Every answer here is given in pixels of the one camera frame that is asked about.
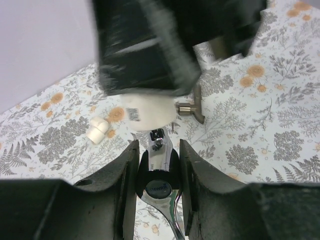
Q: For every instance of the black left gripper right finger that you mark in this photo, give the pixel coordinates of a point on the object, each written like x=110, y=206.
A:
x=219, y=207

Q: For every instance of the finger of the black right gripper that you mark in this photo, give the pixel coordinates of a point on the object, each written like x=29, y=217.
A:
x=232, y=24
x=141, y=48

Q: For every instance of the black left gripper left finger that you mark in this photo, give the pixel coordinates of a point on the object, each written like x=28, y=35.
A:
x=101, y=206

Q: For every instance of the white elbow fitting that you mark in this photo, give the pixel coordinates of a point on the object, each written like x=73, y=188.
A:
x=146, y=112

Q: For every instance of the white elbow fitting left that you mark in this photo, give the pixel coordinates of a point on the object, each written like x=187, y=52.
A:
x=98, y=128

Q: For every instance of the bronze water faucet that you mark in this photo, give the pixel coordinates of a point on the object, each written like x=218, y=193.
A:
x=195, y=108

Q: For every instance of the floral patterned table mat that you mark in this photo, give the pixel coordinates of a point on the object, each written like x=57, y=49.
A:
x=262, y=113

